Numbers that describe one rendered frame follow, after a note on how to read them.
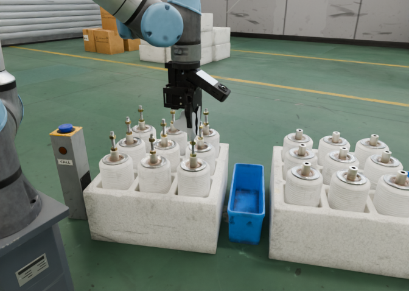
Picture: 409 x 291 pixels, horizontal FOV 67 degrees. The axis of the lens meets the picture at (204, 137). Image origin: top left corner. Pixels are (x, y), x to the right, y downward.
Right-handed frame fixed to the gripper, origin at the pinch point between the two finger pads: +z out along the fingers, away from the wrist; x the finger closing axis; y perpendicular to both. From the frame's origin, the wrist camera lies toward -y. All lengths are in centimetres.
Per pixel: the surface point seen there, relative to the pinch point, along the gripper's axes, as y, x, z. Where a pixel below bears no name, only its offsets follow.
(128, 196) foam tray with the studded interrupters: 16.2, 10.5, 16.7
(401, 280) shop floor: -58, -1, 34
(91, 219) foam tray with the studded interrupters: 28.7, 12.6, 26.2
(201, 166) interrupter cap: -1.9, 0.5, 8.9
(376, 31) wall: -121, -496, 13
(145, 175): 12.6, 6.6, 11.0
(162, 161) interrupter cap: 9.7, 1.1, 8.9
